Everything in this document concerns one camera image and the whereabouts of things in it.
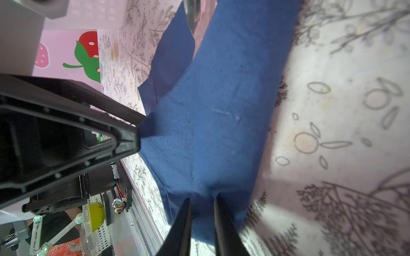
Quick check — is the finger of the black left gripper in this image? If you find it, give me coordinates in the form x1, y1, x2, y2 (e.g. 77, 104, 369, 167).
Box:
1, 74, 145, 208

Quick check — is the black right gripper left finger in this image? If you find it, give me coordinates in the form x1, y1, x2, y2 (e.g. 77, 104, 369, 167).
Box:
156, 198, 192, 256

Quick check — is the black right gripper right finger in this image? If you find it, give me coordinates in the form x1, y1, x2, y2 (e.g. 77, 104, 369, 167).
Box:
214, 195, 250, 256

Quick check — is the dark blue paper napkin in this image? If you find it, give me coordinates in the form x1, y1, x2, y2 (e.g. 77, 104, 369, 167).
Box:
139, 1, 301, 245

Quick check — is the silver spoon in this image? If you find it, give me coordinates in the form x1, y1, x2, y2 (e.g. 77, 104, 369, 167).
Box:
183, 0, 206, 33

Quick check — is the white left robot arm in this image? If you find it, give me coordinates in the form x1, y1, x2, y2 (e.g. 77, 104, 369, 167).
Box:
1, 1, 145, 208

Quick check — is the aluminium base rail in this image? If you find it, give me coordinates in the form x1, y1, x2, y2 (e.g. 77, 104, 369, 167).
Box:
80, 161, 163, 256

